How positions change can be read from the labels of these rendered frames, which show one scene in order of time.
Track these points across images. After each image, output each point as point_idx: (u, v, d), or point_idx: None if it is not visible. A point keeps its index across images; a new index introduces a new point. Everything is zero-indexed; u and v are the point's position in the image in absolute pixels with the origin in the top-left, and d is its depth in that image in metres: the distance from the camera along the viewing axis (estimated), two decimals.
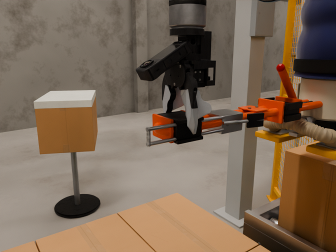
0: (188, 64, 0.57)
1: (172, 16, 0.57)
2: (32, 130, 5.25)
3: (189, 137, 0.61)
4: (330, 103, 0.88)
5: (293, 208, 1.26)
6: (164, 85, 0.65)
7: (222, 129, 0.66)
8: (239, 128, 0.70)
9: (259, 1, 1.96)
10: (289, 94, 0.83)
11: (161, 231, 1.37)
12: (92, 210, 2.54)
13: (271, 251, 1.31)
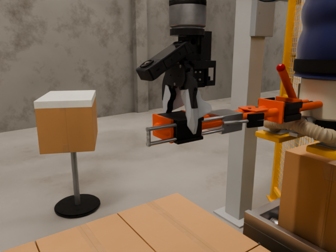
0: (188, 64, 0.57)
1: (172, 16, 0.57)
2: (32, 130, 5.25)
3: (189, 137, 0.61)
4: (330, 103, 0.88)
5: (293, 208, 1.26)
6: (164, 85, 0.65)
7: (222, 129, 0.66)
8: (239, 128, 0.70)
9: (259, 1, 1.96)
10: (289, 94, 0.83)
11: (161, 231, 1.37)
12: (92, 210, 2.54)
13: (271, 251, 1.31)
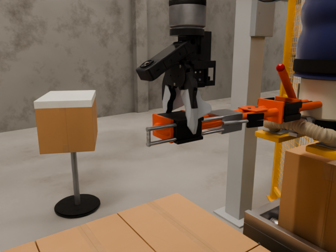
0: (188, 64, 0.58)
1: (172, 16, 0.57)
2: (32, 130, 5.25)
3: (189, 137, 0.61)
4: (330, 103, 0.88)
5: (293, 208, 1.26)
6: (164, 85, 0.65)
7: (222, 129, 0.66)
8: (238, 128, 0.70)
9: (259, 1, 1.96)
10: (289, 94, 0.83)
11: (161, 231, 1.37)
12: (92, 210, 2.54)
13: (271, 251, 1.31)
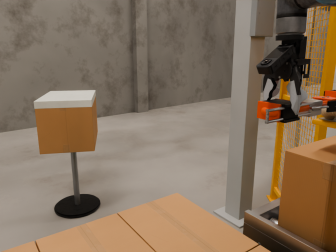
0: (293, 62, 0.76)
1: (282, 25, 0.75)
2: (32, 130, 5.25)
3: (290, 117, 0.80)
4: None
5: (293, 208, 1.26)
6: (266, 78, 0.83)
7: (310, 113, 0.85)
8: (319, 113, 0.89)
9: (259, 1, 1.96)
10: None
11: (161, 231, 1.37)
12: (92, 210, 2.54)
13: (271, 251, 1.31)
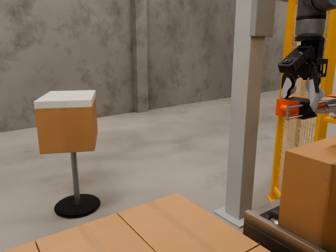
0: (312, 61, 0.80)
1: (302, 27, 0.80)
2: (32, 130, 5.25)
3: (308, 114, 0.84)
4: None
5: (293, 208, 1.26)
6: (284, 77, 0.88)
7: (326, 110, 0.89)
8: (334, 110, 0.93)
9: (259, 1, 1.96)
10: None
11: (161, 231, 1.37)
12: (92, 210, 2.54)
13: (271, 251, 1.31)
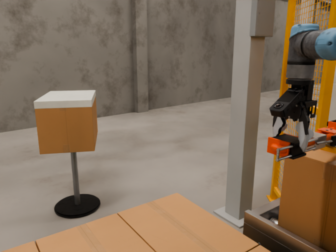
0: (302, 104, 0.84)
1: (292, 72, 0.83)
2: (32, 130, 5.25)
3: (298, 154, 0.88)
4: None
5: (293, 208, 1.26)
6: (276, 116, 0.91)
7: (316, 147, 0.93)
8: (323, 146, 0.97)
9: (259, 1, 1.96)
10: None
11: (161, 231, 1.37)
12: (92, 210, 2.54)
13: (271, 251, 1.31)
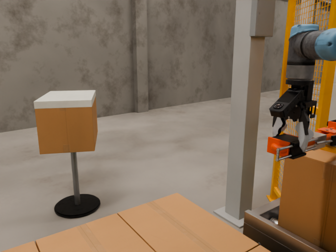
0: (302, 105, 0.84)
1: (292, 72, 0.83)
2: (32, 130, 5.25)
3: (298, 153, 0.88)
4: None
5: (293, 208, 1.26)
6: (276, 116, 0.91)
7: (316, 147, 0.93)
8: (323, 146, 0.97)
9: (259, 1, 1.96)
10: None
11: (161, 231, 1.37)
12: (92, 210, 2.54)
13: (271, 251, 1.31)
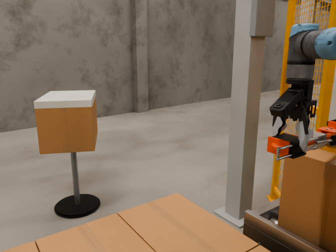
0: (302, 104, 0.84)
1: (292, 71, 0.83)
2: (32, 130, 5.25)
3: (298, 153, 0.88)
4: None
5: (293, 208, 1.26)
6: (276, 116, 0.91)
7: (316, 147, 0.93)
8: (323, 145, 0.97)
9: (259, 1, 1.96)
10: None
11: (161, 231, 1.37)
12: (92, 210, 2.54)
13: (271, 251, 1.31)
